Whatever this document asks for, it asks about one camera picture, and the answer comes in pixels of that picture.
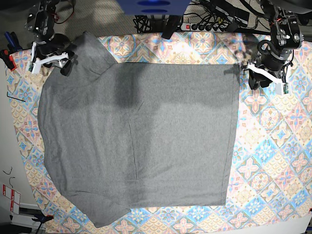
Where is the white power strip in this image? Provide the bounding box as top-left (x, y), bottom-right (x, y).
top-left (180, 23), bottom-right (227, 32)

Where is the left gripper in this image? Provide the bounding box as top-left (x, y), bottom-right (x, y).
top-left (249, 47), bottom-right (293, 90)

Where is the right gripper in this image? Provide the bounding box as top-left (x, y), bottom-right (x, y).
top-left (37, 39), bottom-right (75, 76)

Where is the blue orange bottom clamp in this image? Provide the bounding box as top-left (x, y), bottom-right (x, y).
top-left (32, 214), bottom-right (54, 234)

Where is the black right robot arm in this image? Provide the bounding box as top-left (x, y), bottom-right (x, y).
top-left (26, 0), bottom-right (75, 76)

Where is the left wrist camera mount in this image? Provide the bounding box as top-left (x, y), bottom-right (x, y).
top-left (242, 62), bottom-right (291, 95)

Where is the red white label tag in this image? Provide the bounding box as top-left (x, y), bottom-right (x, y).
top-left (0, 184), bottom-right (21, 215)

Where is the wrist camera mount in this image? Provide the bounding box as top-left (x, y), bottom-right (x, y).
top-left (25, 42), bottom-right (71, 74)
top-left (242, 62), bottom-right (291, 95)

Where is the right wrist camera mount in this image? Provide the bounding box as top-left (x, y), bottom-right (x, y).
top-left (25, 42), bottom-right (71, 74)

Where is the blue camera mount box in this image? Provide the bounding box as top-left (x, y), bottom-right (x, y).
top-left (117, 0), bottom-right (191, 16)

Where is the black cable bundle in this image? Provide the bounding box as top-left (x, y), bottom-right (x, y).
top-left (133, 15), bottom-right (169, 34)

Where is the grey T-shirt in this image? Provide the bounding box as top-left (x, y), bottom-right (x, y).
top-left (38, 33), bottom-right (240, 228)

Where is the red black clamp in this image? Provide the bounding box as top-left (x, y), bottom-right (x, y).
top-left (0, 50), bottom-right (17, 71)

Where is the black mount post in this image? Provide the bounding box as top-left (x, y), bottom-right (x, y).
top-left (161, 15), bottom-right (182, 39)

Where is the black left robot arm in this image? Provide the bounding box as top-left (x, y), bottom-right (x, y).
top-left (244, 0), bottom-right (303, 95)

